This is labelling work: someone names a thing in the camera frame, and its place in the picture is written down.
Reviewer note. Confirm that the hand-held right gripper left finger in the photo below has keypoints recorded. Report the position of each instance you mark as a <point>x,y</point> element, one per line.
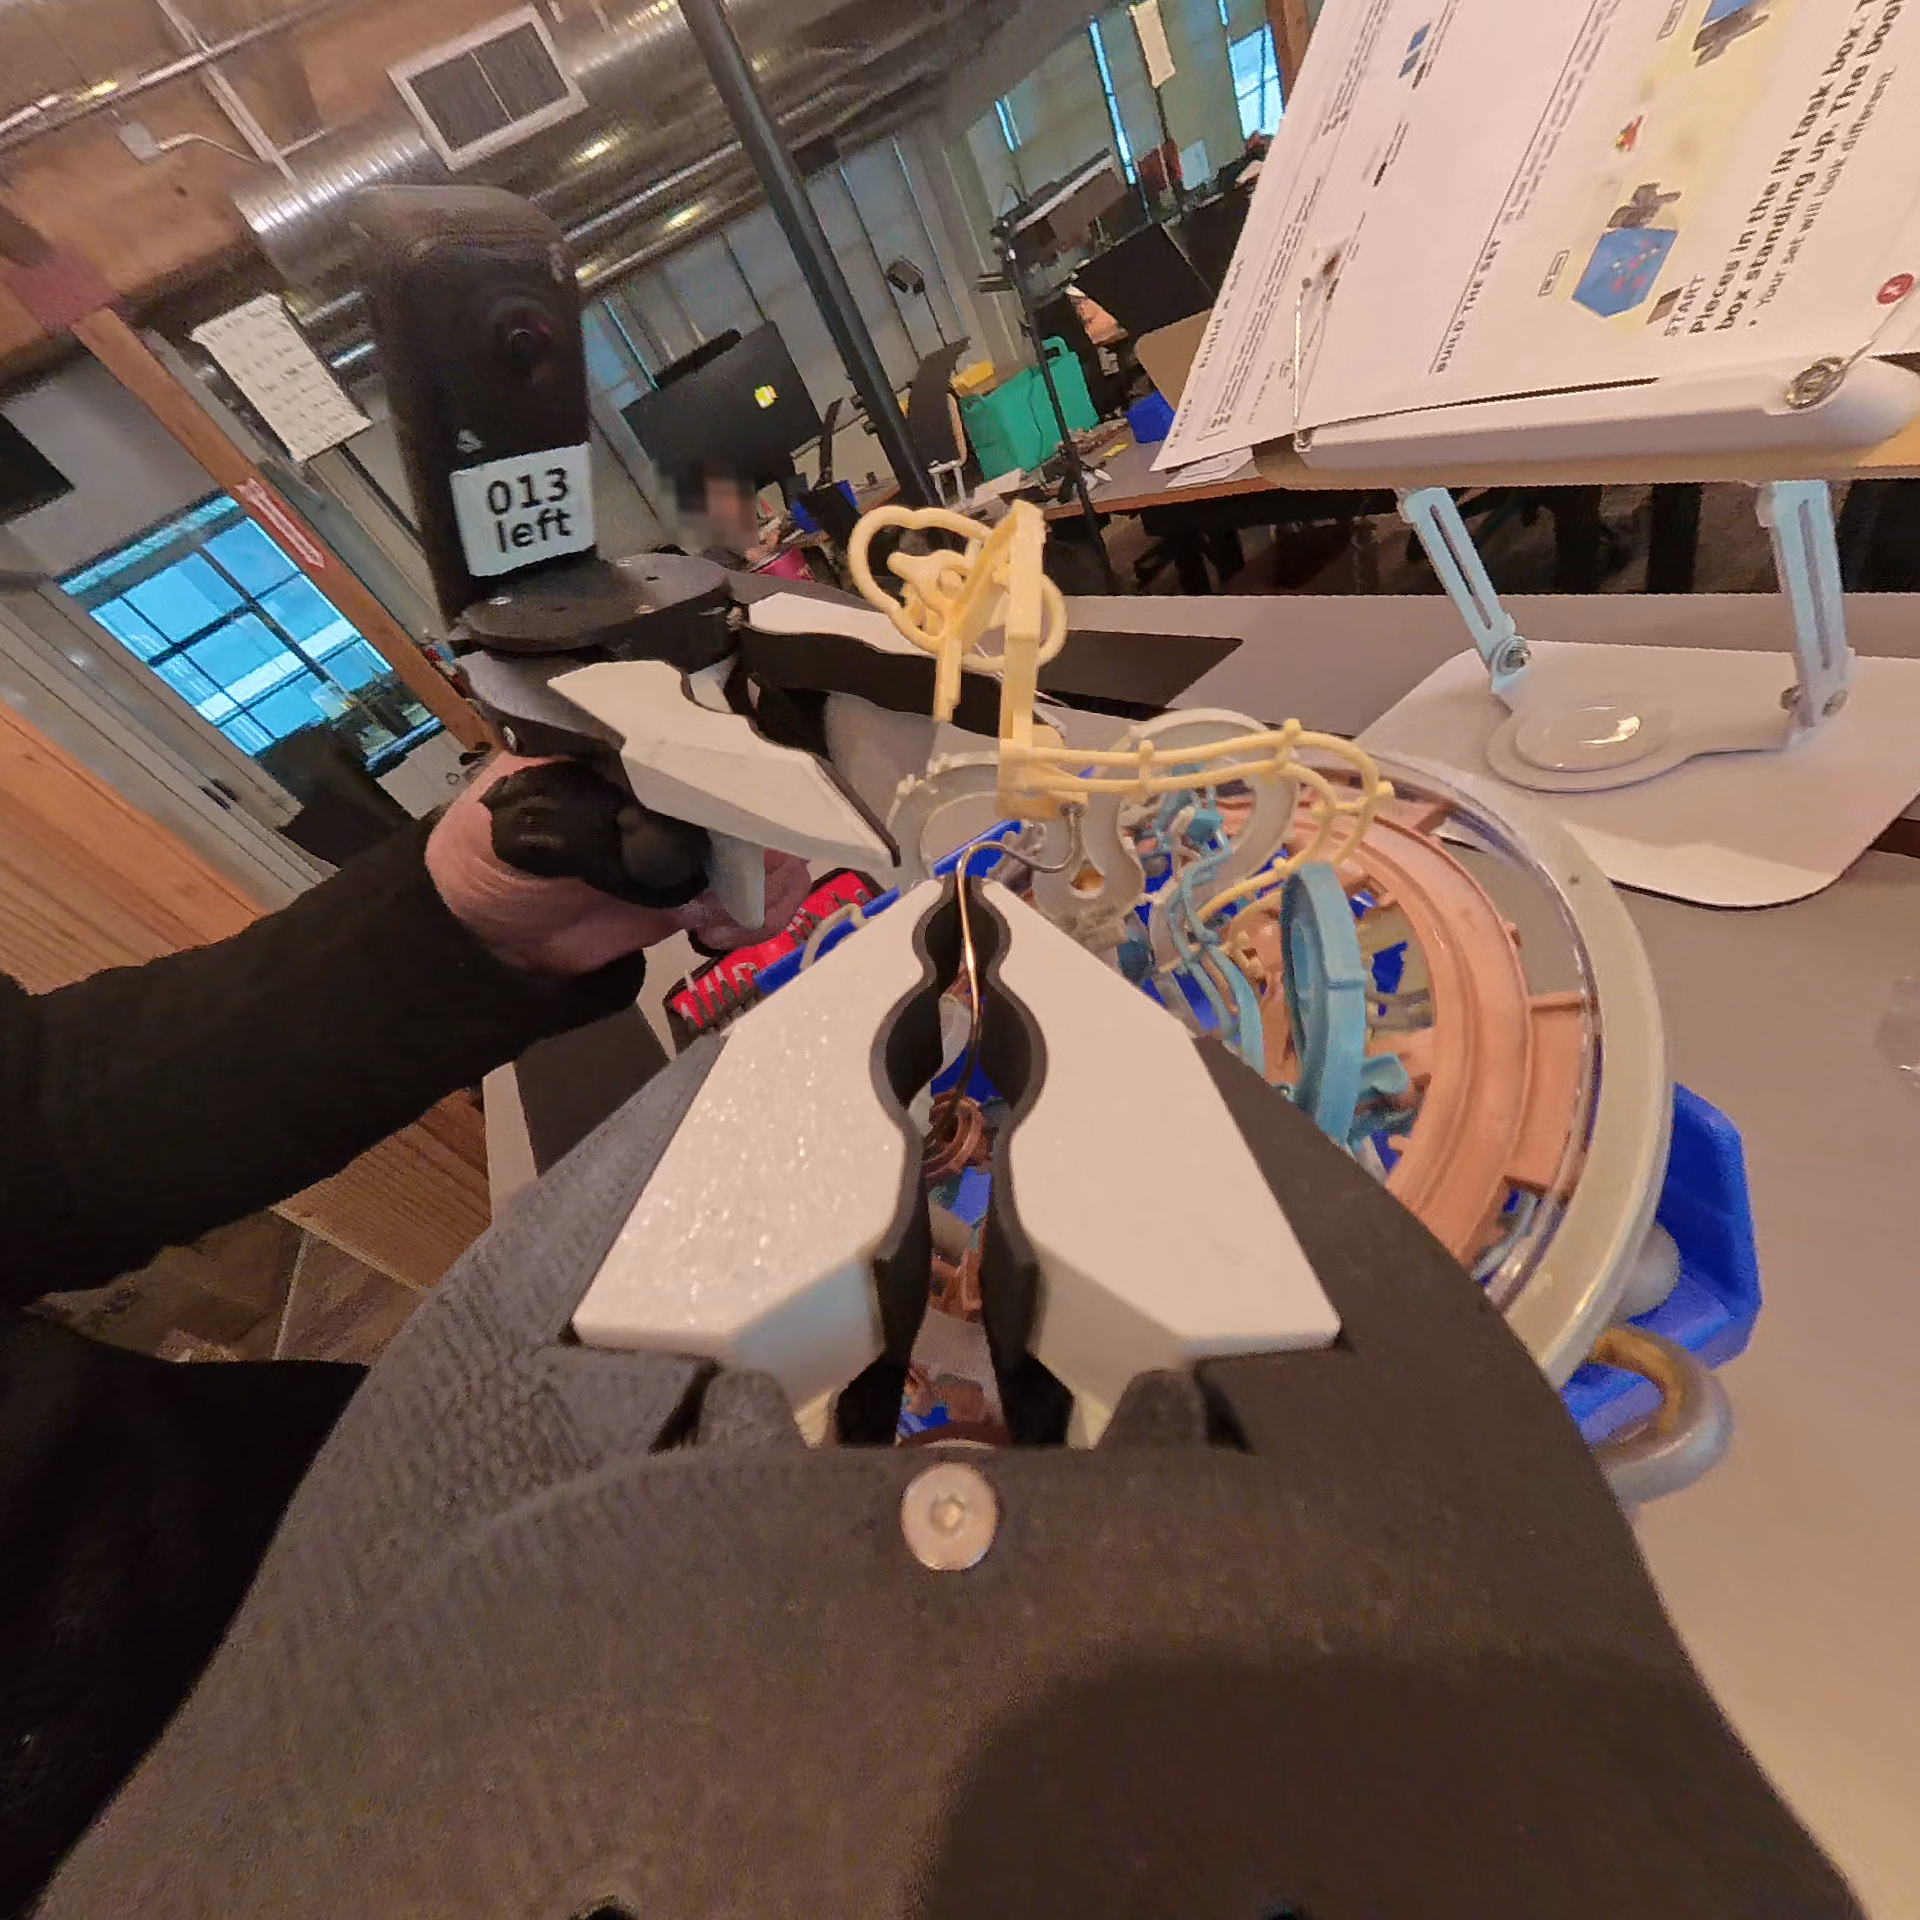
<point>750,1200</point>

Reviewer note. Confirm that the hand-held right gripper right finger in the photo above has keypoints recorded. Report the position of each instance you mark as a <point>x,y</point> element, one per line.
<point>1156,1200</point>

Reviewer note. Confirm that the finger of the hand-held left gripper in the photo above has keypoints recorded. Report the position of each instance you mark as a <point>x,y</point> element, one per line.
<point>722,764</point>
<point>870,675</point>

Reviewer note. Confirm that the pale yellow plastic track piece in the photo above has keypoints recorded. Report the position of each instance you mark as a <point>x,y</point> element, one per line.
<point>1021,645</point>

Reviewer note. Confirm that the marble maze ball toy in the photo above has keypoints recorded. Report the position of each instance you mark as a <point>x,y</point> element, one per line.
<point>1470,1049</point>

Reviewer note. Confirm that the small blue plastic bin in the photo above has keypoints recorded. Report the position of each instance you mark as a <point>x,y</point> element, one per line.
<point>1710,1213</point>

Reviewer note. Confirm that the person's left forearm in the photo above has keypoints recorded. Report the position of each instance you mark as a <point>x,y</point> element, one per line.
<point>226,1079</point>

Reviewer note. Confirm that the person's left hand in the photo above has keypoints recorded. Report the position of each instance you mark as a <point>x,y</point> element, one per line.
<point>510,915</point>

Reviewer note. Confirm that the red black tool pouch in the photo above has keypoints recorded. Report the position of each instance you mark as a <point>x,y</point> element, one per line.
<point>734,984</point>

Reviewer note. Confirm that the black monitor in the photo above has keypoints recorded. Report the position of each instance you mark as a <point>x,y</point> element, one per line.
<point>722,405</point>

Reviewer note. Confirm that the white air vent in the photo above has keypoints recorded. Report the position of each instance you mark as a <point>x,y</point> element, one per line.
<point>487,82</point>

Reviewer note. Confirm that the green storage bin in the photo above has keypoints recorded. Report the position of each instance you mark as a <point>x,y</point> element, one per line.
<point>1027,421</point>

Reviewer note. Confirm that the black pole with round disc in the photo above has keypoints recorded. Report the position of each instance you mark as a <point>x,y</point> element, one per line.
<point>797,240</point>

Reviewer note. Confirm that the white book stand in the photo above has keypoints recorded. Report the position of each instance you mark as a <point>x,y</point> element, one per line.
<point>1651,780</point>

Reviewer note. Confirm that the printed instruction sheet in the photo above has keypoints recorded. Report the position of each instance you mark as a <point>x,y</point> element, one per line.
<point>1500,224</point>

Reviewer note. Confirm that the white wall chart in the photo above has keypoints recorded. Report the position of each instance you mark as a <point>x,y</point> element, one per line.
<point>285,376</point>

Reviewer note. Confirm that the silver air duct with vents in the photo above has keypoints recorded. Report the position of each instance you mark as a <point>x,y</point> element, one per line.
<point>675,106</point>

